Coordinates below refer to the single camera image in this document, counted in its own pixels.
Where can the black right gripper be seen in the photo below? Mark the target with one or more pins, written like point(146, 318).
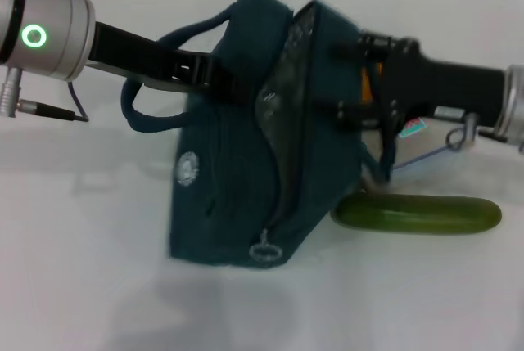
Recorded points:
point(442, 85)

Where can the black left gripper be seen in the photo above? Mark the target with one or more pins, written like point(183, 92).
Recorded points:
point(147, 62)

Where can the dark teal fabric lunch bag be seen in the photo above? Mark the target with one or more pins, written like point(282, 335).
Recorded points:
point(237, 171)

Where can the clear plastic container blue rim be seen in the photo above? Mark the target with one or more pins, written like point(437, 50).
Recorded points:
point(425, 148)

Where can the green cucumber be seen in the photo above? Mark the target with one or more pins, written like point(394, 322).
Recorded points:
point(417, 214)

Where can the orange yellow pear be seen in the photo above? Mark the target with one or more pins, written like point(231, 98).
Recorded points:
point(370, 85)

